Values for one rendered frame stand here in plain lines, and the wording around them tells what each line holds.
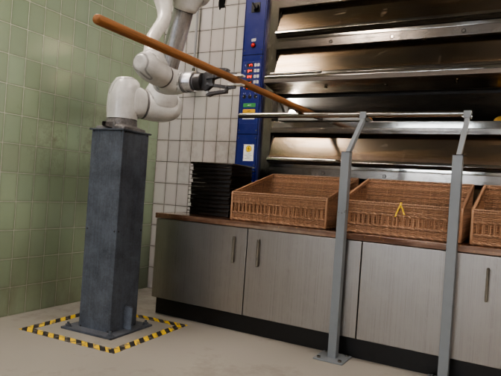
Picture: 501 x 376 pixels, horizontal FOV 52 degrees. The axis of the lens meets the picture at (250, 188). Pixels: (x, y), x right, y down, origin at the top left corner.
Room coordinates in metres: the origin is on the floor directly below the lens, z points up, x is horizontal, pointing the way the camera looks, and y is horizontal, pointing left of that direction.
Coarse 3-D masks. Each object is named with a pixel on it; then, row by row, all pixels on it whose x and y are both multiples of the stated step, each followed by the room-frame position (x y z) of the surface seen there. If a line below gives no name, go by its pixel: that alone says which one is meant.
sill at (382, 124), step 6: (276, 126) 3.19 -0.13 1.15; (282, 126) 3.17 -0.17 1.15; (288, 126) 3.15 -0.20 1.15; (294, 126) 3.13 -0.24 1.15; (300, 126) 3.11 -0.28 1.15; (306, 126) 3.09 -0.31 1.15; (312, 126) 3.07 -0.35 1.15; (318, 126) 3.05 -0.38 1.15; (324, 126) 3.04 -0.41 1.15; (330, 126) 3.02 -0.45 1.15; (336, 126) 3.00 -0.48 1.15; (342, 126) 2.98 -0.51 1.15; (348, 126) 2.97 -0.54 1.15; (354, 126) 2.95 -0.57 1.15; (366, 126) 2.91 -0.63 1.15; (372, 126) 2.90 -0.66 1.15; (378, 126) 2.88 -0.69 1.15; (384, 126) 2.86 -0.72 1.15; (390, 126) 2.85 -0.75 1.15; (396, 126) 2.83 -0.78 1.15; (402, 126) 2.82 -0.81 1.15; (408, 126) 2.80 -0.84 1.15; (414, 126) 2.79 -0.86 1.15; (420, 126) 2.77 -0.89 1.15; (426, 126) 2.75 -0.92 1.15; (432, 126) 2.74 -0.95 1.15; (438, 126) 2.72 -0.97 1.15; (444, 126) 2.71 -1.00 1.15; (450, 126) 2.69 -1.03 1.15; (456, 126) 2.68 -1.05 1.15; (462, 126) 2.67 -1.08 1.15; (474, 126) 2.64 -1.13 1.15; (480, 126) 2.62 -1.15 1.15; (486, 126) 2.61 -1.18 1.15; (492, 126) 2.60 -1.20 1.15; (498, 126) 2.58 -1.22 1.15
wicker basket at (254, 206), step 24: (240, 192) 2.73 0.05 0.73; (264, 192) 3.06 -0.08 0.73; (288, 192) 3.07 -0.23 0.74; (312, 192) 3.00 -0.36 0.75; (336, 192) 2.59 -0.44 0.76; (240, 216) 2.73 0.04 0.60; (264, 216) 2.66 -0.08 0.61; (288, 216) 2.59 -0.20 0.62; (312, 216) 2.53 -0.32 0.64; (336, 216) 2.62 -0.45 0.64
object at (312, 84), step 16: (272, 80) 3.05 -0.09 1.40; (288, 80) 3.00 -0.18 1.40; (304, 80) 2.95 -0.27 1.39; (320, 80) 2.90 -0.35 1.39; (336, 80) 2.86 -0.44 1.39; (352, 80) 2.82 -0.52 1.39; (368, 80) 2.79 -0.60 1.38; (384, 80) 2.76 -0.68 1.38; (400, 80) 2.72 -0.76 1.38; (416, 80) 2.69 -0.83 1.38; (432, 80) 2.66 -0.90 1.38; (448, 80) 2.63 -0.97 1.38; (464, 80) 2.60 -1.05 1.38; (480, 80) 2.57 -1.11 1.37; (496, 80) 2.55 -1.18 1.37
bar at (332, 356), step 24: (360, 120) 2.53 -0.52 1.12; (456, 168) 2.11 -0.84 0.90; (456, 192) 2.11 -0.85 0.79; (456, 216) 2.11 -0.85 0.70; (336, 240) 2.35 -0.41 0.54; (456, 240) 2.10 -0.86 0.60; (336, 264) 2.35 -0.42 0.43; (336, 288) 2.34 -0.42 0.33; (336, 312) 2.34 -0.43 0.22; (336, 336) 2.34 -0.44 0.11; (336, 360) 2.31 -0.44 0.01
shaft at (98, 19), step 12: (96, 24) 1.43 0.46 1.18; (108, 24) 1.45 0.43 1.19; (120, 24) 1.50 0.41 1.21; (132, 36) 1.54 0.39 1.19; (144, 36) 1.59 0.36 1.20; (156, 48) 1.66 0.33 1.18; (168, 48) 1.70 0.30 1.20; (192, 60) 1.82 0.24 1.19; (216, 72) 1.97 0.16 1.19; (228, 72) 2.05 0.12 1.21; (252, 84) 2.22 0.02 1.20; (276, 96) 2.44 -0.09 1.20; (300, 108) 2.71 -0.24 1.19
